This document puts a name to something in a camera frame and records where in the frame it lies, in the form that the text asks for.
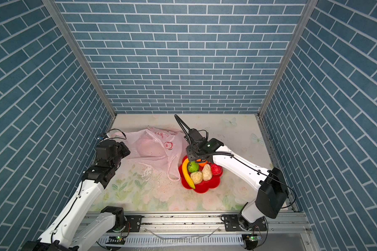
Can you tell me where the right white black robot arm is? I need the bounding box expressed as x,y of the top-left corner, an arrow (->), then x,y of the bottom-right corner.
186,138 -> 289,230

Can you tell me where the green fake fruit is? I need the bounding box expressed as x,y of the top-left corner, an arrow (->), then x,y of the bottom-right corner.
187,161 -> 200,173

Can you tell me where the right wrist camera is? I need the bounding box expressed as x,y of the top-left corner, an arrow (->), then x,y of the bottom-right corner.
185,129 -> 207,145

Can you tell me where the red flower-shaped bowl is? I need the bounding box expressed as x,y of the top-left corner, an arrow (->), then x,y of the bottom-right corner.
178,156 -> 223,193

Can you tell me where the yellow fake banana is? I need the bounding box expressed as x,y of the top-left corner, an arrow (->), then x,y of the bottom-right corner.
182,158 -> 195,189

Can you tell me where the orange fake fruit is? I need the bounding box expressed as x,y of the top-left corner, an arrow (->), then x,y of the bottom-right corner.
196,160 -> 208,167

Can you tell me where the pink plastic bag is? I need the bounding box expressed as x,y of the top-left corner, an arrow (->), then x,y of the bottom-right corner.
108,127 -> 188,182

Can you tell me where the white cable duct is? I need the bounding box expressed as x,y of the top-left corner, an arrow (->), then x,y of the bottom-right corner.
94,234 -> 244,248

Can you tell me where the red fake apple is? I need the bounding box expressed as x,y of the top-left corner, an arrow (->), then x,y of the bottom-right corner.
210,164 -> 223,176

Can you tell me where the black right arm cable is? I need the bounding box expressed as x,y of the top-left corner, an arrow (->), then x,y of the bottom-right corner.
174,113 -> 297,209

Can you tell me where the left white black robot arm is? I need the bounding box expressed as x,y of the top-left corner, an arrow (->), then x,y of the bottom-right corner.
22,138 -> 130,251

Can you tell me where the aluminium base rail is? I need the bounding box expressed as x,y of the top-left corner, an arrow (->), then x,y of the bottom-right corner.
77,212 -> 319,251

